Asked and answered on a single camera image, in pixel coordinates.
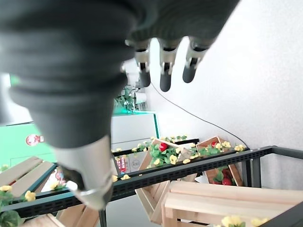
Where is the right robot hand black cloth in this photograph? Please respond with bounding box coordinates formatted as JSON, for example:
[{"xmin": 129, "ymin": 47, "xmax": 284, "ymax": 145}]
[{"xmin": 0, "ymin": 0, "xmax": 241, "ymax": 211}]

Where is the wooden crate with red fruits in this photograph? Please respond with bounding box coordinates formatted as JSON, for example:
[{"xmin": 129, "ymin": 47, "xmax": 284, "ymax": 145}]
[{"xmin": 196, "ymin": 136, "xmax": 244, "ymax": 187}]

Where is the green plant in vase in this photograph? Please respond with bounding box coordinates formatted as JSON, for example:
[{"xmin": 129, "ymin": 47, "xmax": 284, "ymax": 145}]
[{"xmin": 113, "ymin": 87, "xmax": 136, "ymax": 114}]

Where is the white cup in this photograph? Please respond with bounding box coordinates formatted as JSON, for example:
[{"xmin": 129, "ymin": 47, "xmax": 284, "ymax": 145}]
[{"xmin": 133, "ymin": 90, "xmax": 147, "ymax": 104}]

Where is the round red sticker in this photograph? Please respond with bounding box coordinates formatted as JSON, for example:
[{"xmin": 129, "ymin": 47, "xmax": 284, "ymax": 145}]
[{"xmin": 25, "ymin": 133, "xmax": 45, "ymax": 147}]

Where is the white cabinet with green trim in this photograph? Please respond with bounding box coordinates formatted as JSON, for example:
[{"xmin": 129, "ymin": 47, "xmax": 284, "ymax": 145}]
[{"xmin": 110, "ymin": 110, "xmax": 161, "ymax": 145}]

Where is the green counter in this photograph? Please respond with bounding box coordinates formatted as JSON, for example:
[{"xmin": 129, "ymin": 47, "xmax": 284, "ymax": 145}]
[{"xmin": 0, "ymin": 73, "xmax": 58, "ymax": 166}]

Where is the wooden plank crate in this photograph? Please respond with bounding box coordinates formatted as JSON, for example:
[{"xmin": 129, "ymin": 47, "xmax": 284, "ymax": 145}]
[{"xmin": 0, "ymin": 156, "xmax": 58, "ymax": 197}]

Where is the white box with red label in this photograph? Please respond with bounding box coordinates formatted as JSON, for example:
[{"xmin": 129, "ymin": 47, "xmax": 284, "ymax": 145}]
[{"xmin": 115, "ymin": 151, "xmax": 149, "ymax": 175}]

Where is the wooden crate with flower garland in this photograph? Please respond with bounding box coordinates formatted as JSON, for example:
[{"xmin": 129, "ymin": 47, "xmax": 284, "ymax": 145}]
[{"xmin": 138, "ymin": 138, "xmax": 198, "ymax": 183}]

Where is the yellow flower garland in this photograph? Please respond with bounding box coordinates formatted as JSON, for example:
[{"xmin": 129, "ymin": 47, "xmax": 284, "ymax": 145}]
[
  {"xmin": 220, "ymin": 214, "xmax": 270, "ymax": 227},
  {"xmin": 111, "ymin": 134, "xmax": 246, "ymax": 182},
  {"xmin": 0, "ymin": 164, "xmax": 71, "ymax": 227}
]

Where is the black metal shelf rack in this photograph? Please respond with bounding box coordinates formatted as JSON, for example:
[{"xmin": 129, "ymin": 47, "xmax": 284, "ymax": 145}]
[{"xmin": 0, "ymin": 145, "xmax": 303, "ymax": 227}]

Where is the tilted slatted wooden crate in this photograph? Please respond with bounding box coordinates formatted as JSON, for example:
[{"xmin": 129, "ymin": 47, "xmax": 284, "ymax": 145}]
[{"xmin": 134, "ymin": 180, "xmax": 171, "ymax": 225}]

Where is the red strawberry pile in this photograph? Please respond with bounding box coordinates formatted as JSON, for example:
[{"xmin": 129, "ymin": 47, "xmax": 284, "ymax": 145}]
[{"xmin": 212, "ymin": 168, "xmax": 233, "ymax": 186}]

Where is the large light wooden crate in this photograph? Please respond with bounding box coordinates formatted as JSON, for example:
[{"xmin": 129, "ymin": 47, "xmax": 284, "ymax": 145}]
[{"xmin": 162, "ymin": 180, "xmax": 303, "ymax": 227}]

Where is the black cable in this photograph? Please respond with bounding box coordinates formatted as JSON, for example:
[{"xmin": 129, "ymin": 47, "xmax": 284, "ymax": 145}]
[{"xmin": 150, "ymin": 81, "xmax": 250, "ymax": 150}]

